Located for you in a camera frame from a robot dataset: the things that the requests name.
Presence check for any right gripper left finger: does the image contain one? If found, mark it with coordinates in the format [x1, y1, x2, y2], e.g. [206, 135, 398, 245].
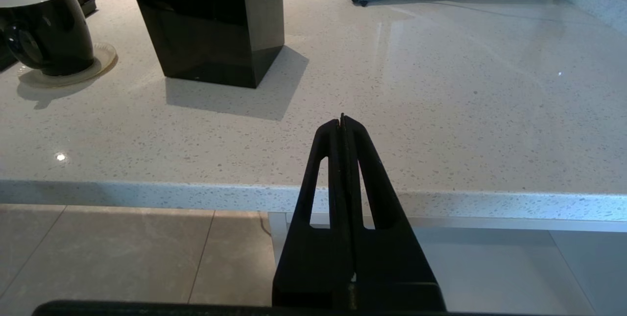
[272, 118, 354, 309]

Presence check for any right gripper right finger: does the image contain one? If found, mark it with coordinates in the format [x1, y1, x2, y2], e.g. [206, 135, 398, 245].
[341, 114, 447, 312]

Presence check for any black mug white inside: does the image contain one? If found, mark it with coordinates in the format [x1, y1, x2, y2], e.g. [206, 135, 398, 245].
[0, 0, 95, 77]

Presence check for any black tissue box silver lid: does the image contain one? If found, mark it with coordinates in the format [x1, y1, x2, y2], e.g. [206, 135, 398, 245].
[122, 0, 286, 89]

